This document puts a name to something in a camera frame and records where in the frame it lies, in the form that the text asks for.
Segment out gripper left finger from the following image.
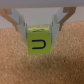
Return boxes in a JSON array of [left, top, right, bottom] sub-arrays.
[[0, 7, 30, 44]]

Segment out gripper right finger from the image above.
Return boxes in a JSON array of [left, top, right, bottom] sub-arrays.
[[49, 6, 77, 38]]

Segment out yellow block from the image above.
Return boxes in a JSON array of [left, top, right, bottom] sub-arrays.
[[26, 27, 53, 57]]

